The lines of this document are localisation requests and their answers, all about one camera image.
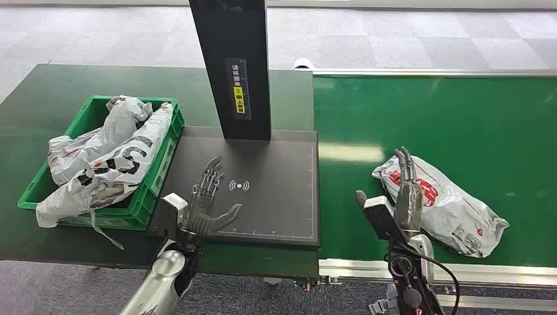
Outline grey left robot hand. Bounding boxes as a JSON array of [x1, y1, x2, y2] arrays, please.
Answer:
[[186, 156, 243, 239]]

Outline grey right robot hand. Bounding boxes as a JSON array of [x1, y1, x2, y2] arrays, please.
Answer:
[[355, 146, 424, 238]]

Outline white package with red print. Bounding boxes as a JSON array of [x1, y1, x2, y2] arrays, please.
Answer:
[[372, 154, 510, 259]]

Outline green plastic basket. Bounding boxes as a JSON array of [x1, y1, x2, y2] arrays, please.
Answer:
[[17, 95, 186, 231]]

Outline black weighing device with column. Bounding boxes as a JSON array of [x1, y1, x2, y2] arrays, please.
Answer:
[[148, 0, 321, 248]]

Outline white package with black print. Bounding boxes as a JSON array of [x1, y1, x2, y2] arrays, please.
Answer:
[[35, 102, 174, 251]]

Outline crumpled white package, red marks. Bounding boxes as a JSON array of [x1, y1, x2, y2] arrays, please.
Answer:
[[47, 95, 154, 186]]

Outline green conveyor belt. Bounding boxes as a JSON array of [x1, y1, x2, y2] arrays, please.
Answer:
[[313, 75, 557, 268]]

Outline black yellow ruler label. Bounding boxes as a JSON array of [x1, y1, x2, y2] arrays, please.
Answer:
[[225, 57, 252, 121]]

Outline dark green table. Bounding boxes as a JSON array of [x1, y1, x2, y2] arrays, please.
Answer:
[[0, 64, 321, 278]]

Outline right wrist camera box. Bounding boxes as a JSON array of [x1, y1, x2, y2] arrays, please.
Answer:
[[363, 196, 408, 245]]

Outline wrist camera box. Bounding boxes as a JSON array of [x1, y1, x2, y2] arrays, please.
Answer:
[[363, 196, 408, 245], [157, 193, 189, 241]]

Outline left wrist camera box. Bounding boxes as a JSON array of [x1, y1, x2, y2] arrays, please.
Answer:
[[157, 193, 189, 241]]

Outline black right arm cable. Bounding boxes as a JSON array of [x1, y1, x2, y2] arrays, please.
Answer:
[[385, 242, 461, 315]]

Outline aluminium conveyor frame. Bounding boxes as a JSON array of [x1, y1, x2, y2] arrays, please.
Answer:
[[311, 68, 557, 312]]

